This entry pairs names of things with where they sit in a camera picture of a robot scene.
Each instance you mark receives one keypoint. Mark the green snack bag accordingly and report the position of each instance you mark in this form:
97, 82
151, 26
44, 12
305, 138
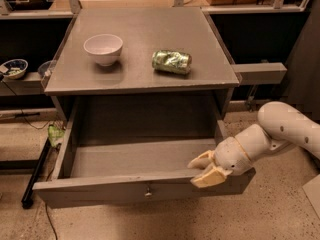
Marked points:
55, 135

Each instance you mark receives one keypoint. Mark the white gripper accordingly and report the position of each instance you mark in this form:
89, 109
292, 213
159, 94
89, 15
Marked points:
230, 156

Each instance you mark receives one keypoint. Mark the small clear glass bowl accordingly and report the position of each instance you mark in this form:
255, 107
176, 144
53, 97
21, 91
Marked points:
46, 69

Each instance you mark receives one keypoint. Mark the grey left low shelf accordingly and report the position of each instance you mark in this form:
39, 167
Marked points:
29, 84

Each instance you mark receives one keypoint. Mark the white ceramic bowl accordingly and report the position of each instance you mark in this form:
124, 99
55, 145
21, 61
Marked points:
104, 49

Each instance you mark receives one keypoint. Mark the black metal table leg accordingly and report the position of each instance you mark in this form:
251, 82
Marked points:
27, 200

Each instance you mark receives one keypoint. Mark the blue patterned bowl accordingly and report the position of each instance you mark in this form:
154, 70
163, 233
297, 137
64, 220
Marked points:
14, 69

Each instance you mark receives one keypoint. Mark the grey drawer cabinet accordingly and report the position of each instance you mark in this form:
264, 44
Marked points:
144, 31

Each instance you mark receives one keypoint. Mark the crushed green soda can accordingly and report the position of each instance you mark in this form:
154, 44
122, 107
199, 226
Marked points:
172, 61

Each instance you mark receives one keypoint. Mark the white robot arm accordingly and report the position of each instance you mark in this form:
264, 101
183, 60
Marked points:
279, 124

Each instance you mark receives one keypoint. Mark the grey top drawer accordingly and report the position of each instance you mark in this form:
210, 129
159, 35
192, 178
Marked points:
135, 148

